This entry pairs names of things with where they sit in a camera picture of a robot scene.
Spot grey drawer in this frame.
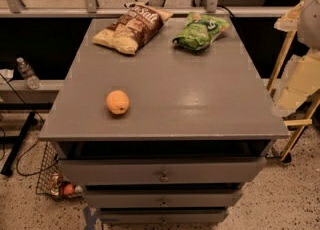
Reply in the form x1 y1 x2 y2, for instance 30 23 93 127
58 157 266 185
83 189 242 208
98 210 228 225

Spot top grey drawer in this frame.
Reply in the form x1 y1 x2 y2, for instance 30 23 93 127
58 157 266 185

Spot grey drawer cabinet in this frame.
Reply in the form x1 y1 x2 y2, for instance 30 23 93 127
40 18 288 212

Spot green chip bag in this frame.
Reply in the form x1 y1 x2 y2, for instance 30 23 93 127
173 12 230 51

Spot yellow wooden frame stand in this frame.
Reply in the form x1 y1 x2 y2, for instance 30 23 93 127
267 0 320 163

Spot brown sea salt chip bag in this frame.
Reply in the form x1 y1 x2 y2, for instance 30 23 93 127
92 3 173 55

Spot black cable on floor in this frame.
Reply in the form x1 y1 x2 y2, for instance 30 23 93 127
0 73 60 178

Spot orange fruit in basket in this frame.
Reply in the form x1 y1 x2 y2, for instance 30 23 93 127
63 184 75 195

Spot bottom grey drawer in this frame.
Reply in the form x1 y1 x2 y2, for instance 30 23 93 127
98 210 228 225

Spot middle grey drawer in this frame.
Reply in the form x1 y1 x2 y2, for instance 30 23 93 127
83 189 242 208

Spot black metal floor bar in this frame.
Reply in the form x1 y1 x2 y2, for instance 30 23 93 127
1 112 35 177

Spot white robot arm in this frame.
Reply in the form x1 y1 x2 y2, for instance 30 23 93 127
272 0 320 117

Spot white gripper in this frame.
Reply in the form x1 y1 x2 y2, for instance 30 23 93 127
272 51 320 117

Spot orange fruit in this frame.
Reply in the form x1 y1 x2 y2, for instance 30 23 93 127
106 90 130 115
63 184 75 195

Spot wire mesh basket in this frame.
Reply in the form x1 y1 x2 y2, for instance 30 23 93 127
36 143 82 200

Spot clear plastic water bottle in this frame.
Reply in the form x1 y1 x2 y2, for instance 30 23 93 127
17 57 41 90

